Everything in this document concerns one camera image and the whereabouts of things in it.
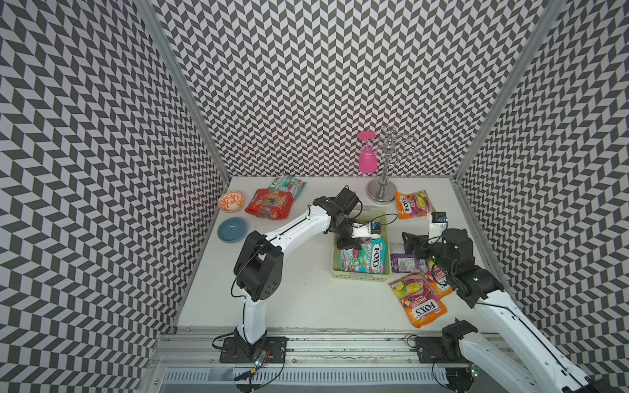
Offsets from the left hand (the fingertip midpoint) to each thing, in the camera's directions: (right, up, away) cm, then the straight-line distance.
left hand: (355, 244), depth 84 cm
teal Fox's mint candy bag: (+7, -6, -2) cm, 10 cm away
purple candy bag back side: (+19, -8, +5) cm, 21 cm away
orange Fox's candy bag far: (+28, +13, +21) cm, 37 cm away
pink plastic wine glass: (+8, +32, +20) cm, 39 cm away
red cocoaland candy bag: (-34, +13, +19) cm, 42 cm away
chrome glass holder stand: (+16, +19, +28) cm, 37 cm away
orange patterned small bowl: (-53, +14, +24) cm, 60 cm away
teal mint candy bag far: (-28, +23, +29) cm, 47 cm away
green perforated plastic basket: (+1, +10, -10) cm, 14 cm away
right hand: (+19, +3, -5) cm, 20 cm away
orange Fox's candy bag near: (+21, -18, -3) cm, 28 cm away
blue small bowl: (-48, +3, +14) cm, 50 cm away
